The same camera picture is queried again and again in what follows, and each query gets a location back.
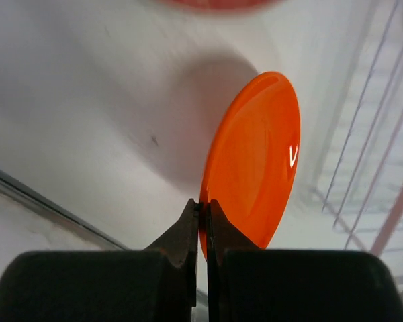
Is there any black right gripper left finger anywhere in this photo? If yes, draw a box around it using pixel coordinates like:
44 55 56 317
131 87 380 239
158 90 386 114
0 200 199 321

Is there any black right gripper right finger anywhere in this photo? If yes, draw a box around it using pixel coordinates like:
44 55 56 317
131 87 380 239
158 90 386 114
206 201 403 321

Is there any plain orange plastic plate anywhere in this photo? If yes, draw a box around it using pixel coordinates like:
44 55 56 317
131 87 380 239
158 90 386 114
199 71 301 249

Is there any red plate with teal flower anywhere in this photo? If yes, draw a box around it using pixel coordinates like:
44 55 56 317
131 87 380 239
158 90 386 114
152 0 283 15

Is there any clear wire dish rack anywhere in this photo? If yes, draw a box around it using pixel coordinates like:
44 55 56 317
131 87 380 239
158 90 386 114
308 0 403 251

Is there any metal mounting rail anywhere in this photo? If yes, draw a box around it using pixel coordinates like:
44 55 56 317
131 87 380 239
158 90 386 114
0 170 128 250

